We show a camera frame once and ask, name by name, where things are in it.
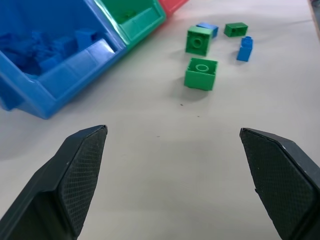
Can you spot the blue narrow building brick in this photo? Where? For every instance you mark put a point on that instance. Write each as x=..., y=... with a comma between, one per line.
x=245, y=50

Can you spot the blue flat building brick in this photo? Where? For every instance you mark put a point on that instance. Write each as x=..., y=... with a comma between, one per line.
x=210, y=27

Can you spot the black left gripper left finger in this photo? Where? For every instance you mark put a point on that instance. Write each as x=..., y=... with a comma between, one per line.
x=62, y=180

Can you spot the green rectangular building brick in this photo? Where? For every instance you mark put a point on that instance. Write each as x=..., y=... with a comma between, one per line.
x=235, y=29

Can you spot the red plastic storage bin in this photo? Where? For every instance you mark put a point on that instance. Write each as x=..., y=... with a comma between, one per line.
x=172, y=5

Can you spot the green square building brick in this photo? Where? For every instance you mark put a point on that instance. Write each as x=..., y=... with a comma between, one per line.
x=200, y=75
x=197, y=41

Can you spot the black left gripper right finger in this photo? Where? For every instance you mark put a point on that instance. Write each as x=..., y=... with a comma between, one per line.
x=282, y=180

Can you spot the green plastic storage bin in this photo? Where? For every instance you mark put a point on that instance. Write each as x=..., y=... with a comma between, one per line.
x=140, y=27

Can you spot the blue plastic storage bin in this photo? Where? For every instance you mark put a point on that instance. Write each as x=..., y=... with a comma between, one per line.
x=62, y=75

